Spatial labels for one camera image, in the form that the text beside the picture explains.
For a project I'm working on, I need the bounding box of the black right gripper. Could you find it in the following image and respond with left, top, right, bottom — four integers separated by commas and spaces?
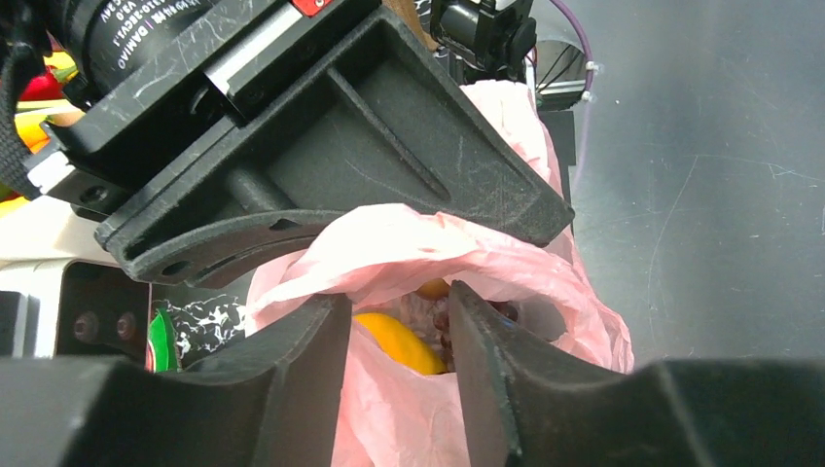
1, 1, 574, 287

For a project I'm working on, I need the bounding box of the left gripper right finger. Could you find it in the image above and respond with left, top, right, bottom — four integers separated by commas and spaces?
448, 281, 824, 466

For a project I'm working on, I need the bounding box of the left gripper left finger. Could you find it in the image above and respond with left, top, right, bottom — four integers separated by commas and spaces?
1, 295, 351, 466

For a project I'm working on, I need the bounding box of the dark grape bunch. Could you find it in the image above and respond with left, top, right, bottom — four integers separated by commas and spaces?
433, 297, 519, 373

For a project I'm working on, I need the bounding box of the yellow lemon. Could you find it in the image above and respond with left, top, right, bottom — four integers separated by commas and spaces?
354, 312, 448, 376

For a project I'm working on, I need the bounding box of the pink plastic grocery bag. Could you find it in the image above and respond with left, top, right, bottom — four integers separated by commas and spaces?
244, 80, 636, 467

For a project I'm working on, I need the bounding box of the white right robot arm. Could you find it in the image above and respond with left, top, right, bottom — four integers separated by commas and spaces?
1, 1, 573, 357

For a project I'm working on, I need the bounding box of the green Chiba chips bag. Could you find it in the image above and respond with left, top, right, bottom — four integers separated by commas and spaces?
146, 308, 182, 373

